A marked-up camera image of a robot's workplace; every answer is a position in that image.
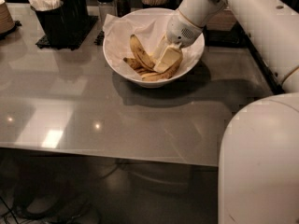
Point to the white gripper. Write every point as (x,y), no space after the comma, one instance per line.
(180,32)

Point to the yellow banana bunch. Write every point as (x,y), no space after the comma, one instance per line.
(143,63)

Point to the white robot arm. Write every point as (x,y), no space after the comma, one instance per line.
(258,163)

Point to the white paper liner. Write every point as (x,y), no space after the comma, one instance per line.
(130,28)

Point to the napkin dispenser with napkins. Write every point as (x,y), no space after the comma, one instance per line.
(223,30)

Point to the salt shaker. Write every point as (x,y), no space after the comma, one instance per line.
(106,7)

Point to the black cutlery holder rear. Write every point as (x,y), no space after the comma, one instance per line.
(75,13)

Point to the black cutlery holder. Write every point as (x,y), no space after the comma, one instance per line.
(75,13)
(54,25)

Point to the black cutlery holder front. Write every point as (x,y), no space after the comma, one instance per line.
(54,25)

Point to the stack of brown paper cups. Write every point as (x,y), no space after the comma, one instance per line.
(6,21)

